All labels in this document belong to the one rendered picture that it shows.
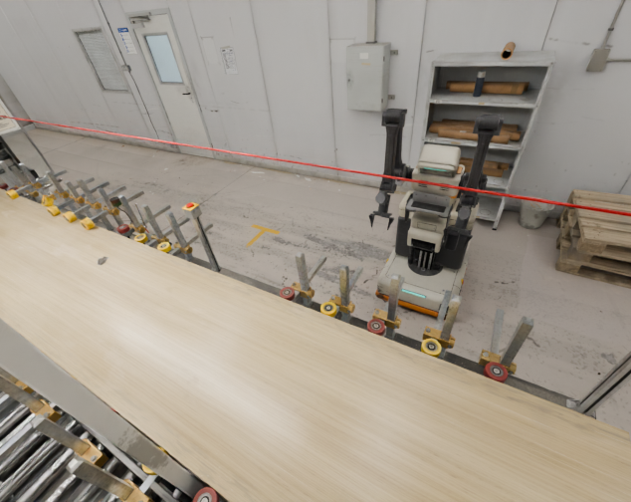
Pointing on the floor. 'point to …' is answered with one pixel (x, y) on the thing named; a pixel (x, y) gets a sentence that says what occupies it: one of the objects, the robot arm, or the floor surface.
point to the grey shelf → (514, 110)
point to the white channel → (75, 398)
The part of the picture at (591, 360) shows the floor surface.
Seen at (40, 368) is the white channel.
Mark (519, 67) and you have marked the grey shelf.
